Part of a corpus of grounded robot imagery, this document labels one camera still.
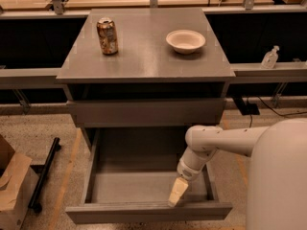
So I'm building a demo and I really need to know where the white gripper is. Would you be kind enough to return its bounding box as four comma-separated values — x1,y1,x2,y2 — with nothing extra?
168,160,201,207

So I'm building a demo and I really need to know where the grey drawer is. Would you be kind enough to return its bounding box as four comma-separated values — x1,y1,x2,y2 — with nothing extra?
67,98,225,127
65,126,232,224

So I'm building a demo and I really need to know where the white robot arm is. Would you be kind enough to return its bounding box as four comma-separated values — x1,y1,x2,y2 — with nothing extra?
168,118,307,230

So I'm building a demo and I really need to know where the grey top drawer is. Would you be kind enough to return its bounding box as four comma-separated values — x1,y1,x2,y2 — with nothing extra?
67,98,225,127

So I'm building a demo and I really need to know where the grey drawer cabinet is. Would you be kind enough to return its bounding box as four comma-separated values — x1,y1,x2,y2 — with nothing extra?
57,8,234,145

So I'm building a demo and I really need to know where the black floor plug box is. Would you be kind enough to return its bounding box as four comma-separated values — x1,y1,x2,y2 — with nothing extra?
232,97,260,116

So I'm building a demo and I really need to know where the black metal bar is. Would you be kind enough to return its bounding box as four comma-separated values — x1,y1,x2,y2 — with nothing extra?
28,137,61,214

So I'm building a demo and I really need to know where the clear sanitizer pump bottle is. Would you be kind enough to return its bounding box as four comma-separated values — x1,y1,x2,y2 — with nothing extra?
261,45,279,69

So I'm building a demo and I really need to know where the cardboard box with paper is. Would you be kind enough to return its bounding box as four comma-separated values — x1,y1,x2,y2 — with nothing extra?
0,135,38,230

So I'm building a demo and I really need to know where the crumpled soda can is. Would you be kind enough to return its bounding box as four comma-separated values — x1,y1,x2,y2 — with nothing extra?
96,17,118,55

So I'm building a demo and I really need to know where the black floor cable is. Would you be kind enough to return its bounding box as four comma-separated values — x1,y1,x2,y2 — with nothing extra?
247,96,307,129

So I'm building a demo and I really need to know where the grey metal rail frame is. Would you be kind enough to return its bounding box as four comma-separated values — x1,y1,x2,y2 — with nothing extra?
0,8,307,88

